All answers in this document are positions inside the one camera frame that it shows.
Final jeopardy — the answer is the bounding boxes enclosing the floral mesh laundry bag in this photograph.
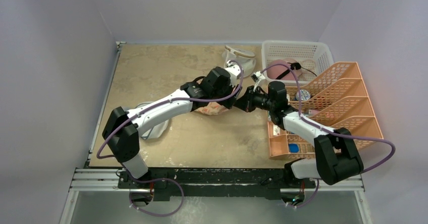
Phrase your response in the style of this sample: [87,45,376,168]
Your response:
[193,77,231,116]

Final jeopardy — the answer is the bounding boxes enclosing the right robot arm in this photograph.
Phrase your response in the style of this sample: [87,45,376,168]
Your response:
[234,81,364,187]

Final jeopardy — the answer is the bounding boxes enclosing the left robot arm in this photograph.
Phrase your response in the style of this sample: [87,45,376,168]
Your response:
[102,64,243,188]

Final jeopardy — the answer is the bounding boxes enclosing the pink bra in basket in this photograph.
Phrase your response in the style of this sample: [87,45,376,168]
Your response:
[267,58,302,82]

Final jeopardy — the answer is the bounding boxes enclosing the white round mesh bag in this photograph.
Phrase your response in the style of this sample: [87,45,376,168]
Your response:
[136,101,169,140]

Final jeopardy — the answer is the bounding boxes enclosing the blue item in organizer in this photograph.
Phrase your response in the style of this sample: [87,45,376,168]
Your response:
[288,143,300,153]

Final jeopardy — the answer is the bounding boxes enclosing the white plastic basket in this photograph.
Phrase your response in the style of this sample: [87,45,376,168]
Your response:
[261,40,334,86]

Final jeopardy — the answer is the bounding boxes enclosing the orange plastic desk organizer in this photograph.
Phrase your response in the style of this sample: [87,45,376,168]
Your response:
[267,62,383,160]

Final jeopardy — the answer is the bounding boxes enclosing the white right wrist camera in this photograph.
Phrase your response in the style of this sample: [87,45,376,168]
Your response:
[250,71,266,92]

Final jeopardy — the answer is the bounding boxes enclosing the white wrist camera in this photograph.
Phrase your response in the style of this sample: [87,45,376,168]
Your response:
[225,65,241,82]
[250,71,266,92]

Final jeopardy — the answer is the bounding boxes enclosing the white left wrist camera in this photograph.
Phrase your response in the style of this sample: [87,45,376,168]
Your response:
[225,65,241,82]

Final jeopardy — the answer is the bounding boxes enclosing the white mesh drawstring bag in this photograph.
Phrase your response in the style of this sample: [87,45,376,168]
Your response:
[222,45,256,78]

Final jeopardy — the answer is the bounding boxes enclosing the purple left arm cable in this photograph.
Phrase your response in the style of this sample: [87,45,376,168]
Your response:
[96,60,244,217]

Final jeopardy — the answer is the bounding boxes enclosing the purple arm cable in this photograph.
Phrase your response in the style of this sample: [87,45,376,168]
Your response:
[96,60,244,217]
[259,64,396,210]

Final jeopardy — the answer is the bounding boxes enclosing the metal corner bracket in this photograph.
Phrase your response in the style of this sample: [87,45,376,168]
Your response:
[116,41,126,53]

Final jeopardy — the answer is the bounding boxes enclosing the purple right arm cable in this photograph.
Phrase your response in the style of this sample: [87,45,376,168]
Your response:
[259,64,396,210]

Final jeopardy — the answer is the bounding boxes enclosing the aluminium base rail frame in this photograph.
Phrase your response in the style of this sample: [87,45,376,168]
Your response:
[60,167,373,223]

